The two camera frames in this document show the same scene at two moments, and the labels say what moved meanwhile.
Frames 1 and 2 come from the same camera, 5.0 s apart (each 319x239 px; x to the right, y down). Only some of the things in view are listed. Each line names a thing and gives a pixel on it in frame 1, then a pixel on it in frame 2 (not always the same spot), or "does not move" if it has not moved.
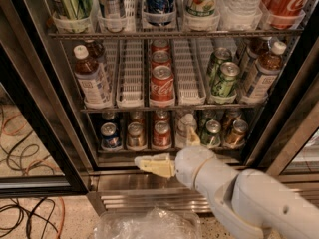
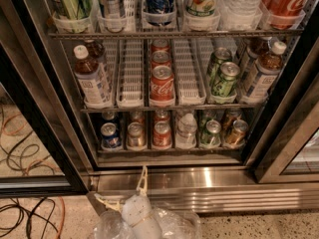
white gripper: x=189 y=167 to x=137 y=208
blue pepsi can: x=110 y=139 does not move
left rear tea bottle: x=97 y=51 does not move
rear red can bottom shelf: x=160 y=115 does not move
